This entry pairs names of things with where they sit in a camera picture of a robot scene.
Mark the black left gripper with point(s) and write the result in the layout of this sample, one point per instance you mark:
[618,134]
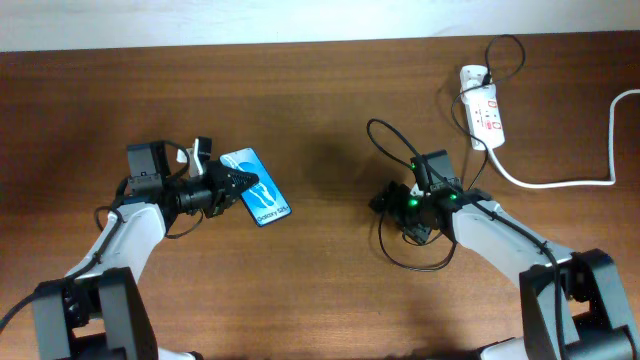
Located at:
[222,190]

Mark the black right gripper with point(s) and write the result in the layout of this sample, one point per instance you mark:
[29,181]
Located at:
[391,199]

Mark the blue Galaxy smartphone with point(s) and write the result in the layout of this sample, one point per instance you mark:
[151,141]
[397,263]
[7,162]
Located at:
[264,201]

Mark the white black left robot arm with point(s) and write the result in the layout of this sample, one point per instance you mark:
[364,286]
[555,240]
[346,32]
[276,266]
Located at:
[96,311]

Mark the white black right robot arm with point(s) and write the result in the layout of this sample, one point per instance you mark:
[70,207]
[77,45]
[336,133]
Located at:
[573,304]

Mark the white charger adapter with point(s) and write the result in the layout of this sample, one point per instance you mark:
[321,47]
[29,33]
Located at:
[472,88]

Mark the white power strip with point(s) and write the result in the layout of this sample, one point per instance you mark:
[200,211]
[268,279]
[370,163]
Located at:
[483,117]

